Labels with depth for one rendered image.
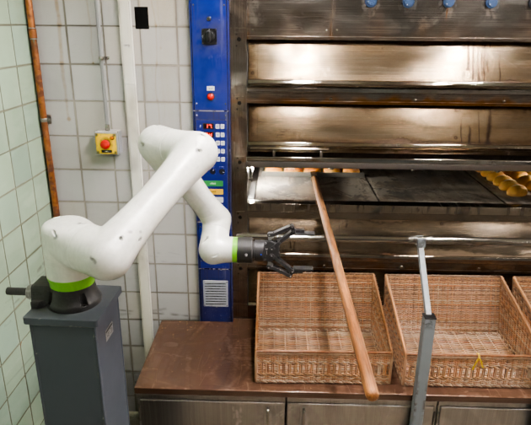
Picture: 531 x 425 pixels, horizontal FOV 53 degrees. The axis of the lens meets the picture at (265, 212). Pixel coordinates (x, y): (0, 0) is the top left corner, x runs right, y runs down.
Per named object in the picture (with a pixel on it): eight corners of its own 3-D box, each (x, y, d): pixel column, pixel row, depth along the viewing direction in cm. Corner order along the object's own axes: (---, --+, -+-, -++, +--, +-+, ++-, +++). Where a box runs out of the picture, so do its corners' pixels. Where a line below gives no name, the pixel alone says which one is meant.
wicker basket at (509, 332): (378, 323, 259) (383, 271, 250) (494, 325, 259) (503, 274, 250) (399, 387, 214) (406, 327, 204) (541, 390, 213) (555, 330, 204)
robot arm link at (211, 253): (198, 270, 192) (195, 254, 183) (201, 240, 199) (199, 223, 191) (237, 271, 192) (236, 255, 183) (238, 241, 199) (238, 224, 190)
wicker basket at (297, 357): (255, 321, 260) (255, 270, 251) (371, 322, 260) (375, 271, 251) (252, 384, 215) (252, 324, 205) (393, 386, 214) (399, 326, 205)
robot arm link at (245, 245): (236, 267, 187) (236, 243, 184) (238, 255, 198) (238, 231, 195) (254, 268, 187) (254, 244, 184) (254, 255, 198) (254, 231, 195)
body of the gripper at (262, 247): (254, 234, 193) (280, 235, 193) (254, 256, 196) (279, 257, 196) (253, 243, 186) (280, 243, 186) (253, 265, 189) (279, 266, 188)
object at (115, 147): (100, 151, 237) (99, 128, 234) (123, 152, 237) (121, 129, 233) (95, 155, 230) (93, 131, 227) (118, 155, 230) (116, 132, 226)
